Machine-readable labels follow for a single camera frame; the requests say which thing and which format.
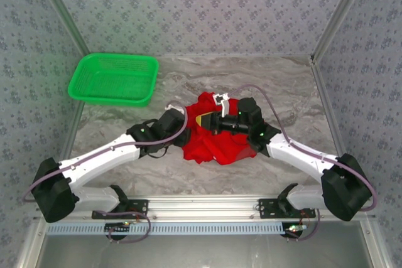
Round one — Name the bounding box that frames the aluminium frame post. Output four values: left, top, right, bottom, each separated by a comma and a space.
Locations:
31, 0, 91, 58
310, 0, 375, 65

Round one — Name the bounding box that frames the white slotted cable duct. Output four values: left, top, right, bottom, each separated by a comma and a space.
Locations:
46, 221, 285, 236

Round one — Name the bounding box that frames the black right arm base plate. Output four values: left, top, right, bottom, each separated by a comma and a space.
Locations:
258, 198, 317, 220

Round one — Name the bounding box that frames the red printed t-shirt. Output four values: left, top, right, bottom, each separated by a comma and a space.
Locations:
182, 91, 268, 166

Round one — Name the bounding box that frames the grey metal panel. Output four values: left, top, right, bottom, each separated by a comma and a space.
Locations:
15, 220, 390, 268

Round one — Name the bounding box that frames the green plastic mesh basket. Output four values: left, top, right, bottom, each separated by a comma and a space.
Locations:
67, 53, 160, 108

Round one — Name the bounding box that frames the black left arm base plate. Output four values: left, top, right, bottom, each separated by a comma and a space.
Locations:
90, 198, 149, 220

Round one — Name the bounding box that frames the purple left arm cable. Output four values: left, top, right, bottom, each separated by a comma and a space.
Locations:
21, 100, 190, 244

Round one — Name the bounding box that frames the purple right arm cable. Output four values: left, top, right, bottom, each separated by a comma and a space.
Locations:
227, 84, 377, 242

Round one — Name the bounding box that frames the small LED circuit board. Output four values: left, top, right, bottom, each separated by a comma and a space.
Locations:
104, 222, 132, 240
283, 222, 308, 240

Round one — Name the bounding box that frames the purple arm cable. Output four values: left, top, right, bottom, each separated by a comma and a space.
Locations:
21, 100, 190, 244
227, 84, 377, 242

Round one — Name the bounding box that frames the long aluminium mounting rail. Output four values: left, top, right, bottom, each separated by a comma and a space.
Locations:
33, 195, 376, 221

